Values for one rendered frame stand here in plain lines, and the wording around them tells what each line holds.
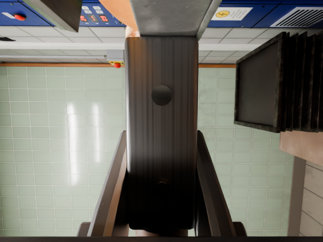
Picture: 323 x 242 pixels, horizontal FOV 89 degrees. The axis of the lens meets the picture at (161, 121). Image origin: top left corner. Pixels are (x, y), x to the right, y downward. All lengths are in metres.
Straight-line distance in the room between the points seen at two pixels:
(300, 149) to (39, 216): 1.92
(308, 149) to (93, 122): 1.34
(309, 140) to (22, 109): 1.84
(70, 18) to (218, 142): 1.26
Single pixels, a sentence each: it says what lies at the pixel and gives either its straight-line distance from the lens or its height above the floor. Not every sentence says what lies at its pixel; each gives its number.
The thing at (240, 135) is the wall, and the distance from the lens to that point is 1.49.
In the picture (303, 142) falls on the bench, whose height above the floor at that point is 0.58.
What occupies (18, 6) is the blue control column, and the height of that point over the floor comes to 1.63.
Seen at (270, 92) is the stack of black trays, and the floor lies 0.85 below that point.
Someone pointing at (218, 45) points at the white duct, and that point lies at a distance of 0.99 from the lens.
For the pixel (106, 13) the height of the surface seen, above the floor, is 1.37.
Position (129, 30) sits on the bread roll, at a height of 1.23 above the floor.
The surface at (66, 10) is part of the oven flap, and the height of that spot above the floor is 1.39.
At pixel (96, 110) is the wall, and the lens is 1.42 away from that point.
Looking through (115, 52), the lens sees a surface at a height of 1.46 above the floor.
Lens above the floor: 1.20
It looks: level
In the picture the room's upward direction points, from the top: 90 degrees counter-clockwise
